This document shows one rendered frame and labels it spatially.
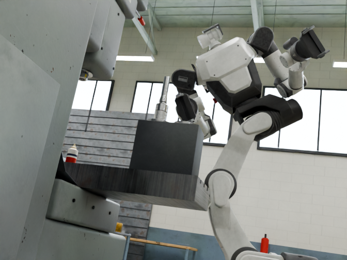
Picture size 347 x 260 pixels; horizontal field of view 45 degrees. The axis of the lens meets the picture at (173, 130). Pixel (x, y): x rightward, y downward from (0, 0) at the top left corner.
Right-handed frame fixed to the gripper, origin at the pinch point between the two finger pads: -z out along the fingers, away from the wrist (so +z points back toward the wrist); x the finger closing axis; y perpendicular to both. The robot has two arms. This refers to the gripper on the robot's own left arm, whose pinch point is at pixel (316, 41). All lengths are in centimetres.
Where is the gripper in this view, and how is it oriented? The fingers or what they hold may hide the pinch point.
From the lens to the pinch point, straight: 170.2
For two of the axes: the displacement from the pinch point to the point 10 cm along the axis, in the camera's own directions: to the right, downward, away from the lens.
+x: -5.3, -8.5, 0.0
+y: 8.5, -5.3, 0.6
